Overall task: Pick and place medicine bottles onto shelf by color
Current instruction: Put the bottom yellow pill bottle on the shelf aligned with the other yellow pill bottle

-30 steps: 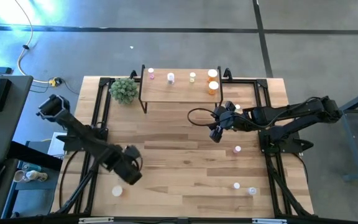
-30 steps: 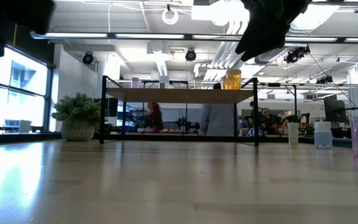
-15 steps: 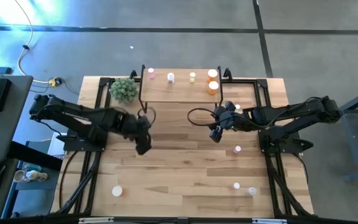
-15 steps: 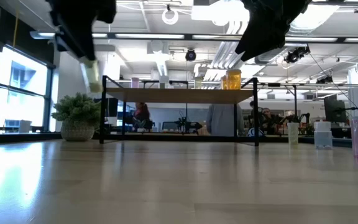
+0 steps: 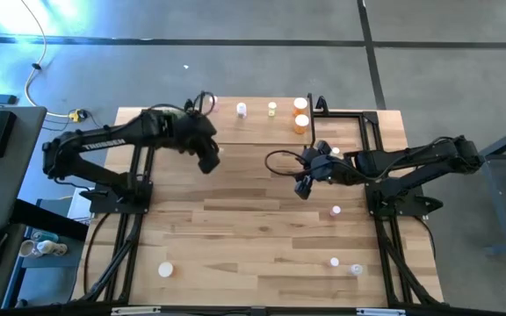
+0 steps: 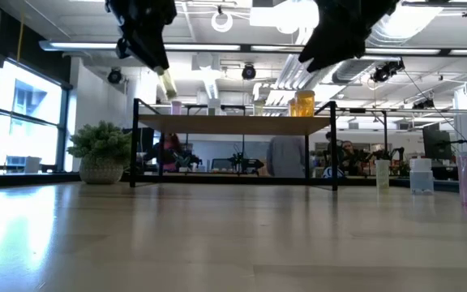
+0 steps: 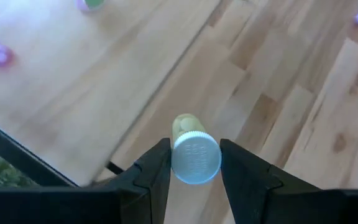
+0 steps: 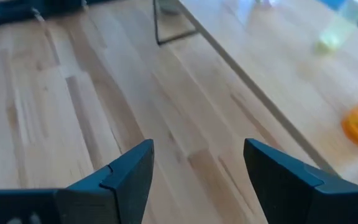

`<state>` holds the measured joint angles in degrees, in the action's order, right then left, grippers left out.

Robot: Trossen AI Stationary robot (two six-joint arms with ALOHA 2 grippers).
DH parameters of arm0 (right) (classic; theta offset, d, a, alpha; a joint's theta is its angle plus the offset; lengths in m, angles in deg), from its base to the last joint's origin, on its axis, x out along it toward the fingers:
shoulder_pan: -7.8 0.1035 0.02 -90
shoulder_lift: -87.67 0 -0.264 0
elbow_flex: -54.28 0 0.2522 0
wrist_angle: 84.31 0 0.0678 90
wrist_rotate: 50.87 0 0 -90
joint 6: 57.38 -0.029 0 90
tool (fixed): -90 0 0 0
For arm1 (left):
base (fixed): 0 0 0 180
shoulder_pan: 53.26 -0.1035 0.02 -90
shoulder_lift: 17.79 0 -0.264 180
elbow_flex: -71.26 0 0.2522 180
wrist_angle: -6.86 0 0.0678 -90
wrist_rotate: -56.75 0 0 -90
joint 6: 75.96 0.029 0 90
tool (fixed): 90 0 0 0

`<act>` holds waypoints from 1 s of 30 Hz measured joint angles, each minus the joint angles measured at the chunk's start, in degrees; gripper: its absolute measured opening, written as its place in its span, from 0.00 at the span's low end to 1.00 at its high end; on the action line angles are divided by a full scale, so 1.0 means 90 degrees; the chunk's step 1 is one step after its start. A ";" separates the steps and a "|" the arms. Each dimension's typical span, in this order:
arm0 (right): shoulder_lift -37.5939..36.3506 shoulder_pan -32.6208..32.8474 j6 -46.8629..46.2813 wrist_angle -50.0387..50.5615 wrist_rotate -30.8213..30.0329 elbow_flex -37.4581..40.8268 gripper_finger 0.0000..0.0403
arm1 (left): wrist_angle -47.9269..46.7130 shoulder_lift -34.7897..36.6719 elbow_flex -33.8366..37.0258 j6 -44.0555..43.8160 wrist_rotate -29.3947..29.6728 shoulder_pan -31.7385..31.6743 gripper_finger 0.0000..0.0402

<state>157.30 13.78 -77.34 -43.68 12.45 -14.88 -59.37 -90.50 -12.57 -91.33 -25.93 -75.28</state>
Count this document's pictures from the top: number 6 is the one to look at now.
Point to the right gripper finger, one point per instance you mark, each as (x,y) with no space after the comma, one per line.
(347,52)
(324,44)

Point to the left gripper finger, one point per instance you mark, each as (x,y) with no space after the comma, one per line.
(154,44)
(128,44)

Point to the yellow-green pill bottle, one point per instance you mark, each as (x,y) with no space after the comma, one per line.
(382,174)
(259,108)
(168,85)

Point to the orange pill bottle white cap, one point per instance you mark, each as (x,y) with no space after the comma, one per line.
(305,104)
(292,108)

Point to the clear bottle with pink capsules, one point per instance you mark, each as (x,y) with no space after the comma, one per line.
(214,107)

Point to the clear pill bottle white cap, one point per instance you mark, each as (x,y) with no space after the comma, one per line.
(421,178)

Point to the long ceiling light bar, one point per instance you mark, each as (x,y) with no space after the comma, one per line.
(201,47)

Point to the person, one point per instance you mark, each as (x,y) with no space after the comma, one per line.
(349,156)
(286,156)
(171,154)

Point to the potted green plant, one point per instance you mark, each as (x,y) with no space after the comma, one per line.
(99,146)

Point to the small green desk plant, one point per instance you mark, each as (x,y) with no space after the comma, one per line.
(185,161)

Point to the black computer monitor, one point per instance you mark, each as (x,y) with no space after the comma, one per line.
(436,142)

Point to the large black-framed window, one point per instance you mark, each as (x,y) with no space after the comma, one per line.
(26,121)

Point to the small black desktop robot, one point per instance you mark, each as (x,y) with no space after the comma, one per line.
(243,164)

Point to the black ceiling camera rig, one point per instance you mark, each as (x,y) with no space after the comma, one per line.
(385,71)

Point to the silver ventilation duct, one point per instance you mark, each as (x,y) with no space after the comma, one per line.
(416,22)

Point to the wooden shelf black metal frame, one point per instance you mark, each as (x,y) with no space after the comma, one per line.
(233,125)

